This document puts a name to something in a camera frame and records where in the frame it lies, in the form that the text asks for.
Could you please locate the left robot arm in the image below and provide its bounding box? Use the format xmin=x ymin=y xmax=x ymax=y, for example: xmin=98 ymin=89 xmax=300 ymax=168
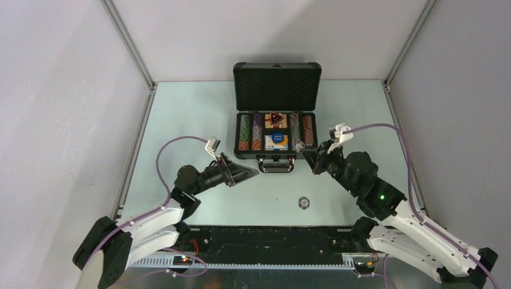
xmin=72 ymin=154 xmax=259 ymax=288

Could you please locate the brown chip row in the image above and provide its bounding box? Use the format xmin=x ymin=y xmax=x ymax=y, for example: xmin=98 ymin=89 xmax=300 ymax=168
xmin=302 ymin=115 xmax=314 ymax=147

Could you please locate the purple blue chip row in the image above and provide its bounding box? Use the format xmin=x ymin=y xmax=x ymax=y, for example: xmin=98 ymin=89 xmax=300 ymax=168
xmin=251 ymin=113 xmax=262 ymax=151

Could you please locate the blue small blind button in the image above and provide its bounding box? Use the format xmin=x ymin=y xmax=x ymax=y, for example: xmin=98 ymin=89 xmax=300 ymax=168
xmin=271 ymin=132 xmax=284 ymax=143

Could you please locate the grey cable duct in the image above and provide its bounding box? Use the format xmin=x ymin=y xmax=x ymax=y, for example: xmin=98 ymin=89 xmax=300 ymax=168
xmin=131 ymin=255 xmax=356 ymax=270

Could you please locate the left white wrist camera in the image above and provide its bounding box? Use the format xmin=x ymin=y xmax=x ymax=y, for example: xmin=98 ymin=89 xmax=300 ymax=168
xmin=204 ymin=137 xmax=221 ymax=159

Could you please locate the grey poker chip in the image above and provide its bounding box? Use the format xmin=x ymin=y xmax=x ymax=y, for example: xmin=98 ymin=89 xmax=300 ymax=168
xmin=298 ymin=196 xmax=310 ymax=210
xmin=295 ymin=143 xmax=305 ymax=153

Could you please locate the left aluminium frame post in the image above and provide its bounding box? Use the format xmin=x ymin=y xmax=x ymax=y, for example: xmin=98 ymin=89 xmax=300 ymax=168
xmin=100 ymin=0 xmax=155 ymax=90

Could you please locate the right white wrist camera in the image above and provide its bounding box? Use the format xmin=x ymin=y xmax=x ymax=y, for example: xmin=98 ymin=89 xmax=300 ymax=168
xmin=327 ymin=123 xmax=354 ymax=154

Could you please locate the right aluminium frame post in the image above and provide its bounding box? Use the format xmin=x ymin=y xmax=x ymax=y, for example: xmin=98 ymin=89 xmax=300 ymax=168
xmin=384 ymin=0 xmax=438 ymax=90

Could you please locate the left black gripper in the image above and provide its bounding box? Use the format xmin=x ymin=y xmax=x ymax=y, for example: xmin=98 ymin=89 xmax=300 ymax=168
xmin=191 ymin=152 xmax=259 ymax=196

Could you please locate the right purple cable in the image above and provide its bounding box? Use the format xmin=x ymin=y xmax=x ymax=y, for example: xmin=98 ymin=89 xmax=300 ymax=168
xmin=343 ymin=123 xmax=500 ymax=289

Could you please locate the black poker case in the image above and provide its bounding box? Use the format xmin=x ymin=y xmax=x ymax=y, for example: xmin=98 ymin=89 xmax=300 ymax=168
xmin=233 ymin=62 xmax=322 ymax=173

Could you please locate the aluminium frame post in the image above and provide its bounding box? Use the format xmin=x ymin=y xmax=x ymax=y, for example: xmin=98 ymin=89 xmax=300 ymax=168
xmin=384 ymin=0 xmax=438 ymax=90
xmin=100 ymin=0 xmax=155 ymax=90

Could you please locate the red triangular dealer button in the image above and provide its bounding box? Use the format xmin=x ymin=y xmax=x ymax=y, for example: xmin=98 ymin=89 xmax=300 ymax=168
xmin=270 ymin=112 xmax=283 ymax=125

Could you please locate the green chip row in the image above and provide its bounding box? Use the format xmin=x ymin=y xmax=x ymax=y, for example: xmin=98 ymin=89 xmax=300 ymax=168
xmin=238 ymin=114 xmax=251 ymax=151

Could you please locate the blue orange chip row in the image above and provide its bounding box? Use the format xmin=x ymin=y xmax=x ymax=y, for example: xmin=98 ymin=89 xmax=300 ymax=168
xmin=290 ymin=113 xmax=301 ymax=150

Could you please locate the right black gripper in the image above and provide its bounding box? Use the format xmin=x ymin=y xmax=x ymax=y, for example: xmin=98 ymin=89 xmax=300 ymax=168
xmin=301 ymin=138 xmax=358 ymax=196

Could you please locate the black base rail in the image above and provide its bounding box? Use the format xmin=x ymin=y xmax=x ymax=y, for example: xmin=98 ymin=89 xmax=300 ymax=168
xmin=173 ymin=226 xmax=372 ymax=266

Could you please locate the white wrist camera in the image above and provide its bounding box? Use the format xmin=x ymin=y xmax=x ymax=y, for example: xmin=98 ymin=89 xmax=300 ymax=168
xmin=204 ymin=137 xmax=221 ymax=159
xmin=327 ymin=123 xmax=354 ymax=154

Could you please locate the red card deck box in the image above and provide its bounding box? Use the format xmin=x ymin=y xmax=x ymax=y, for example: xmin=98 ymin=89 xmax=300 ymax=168
xmin=265 ymin=112 xmax=288 ymax=129

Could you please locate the blue card deck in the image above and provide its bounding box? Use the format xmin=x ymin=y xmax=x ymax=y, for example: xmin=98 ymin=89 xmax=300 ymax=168
xmin=264 ymin=134 xmax=289 ymax=151

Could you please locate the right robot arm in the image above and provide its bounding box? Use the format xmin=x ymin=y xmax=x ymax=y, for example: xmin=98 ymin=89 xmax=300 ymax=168
xmin=301 ymin=140 xmax=498 ymax=288

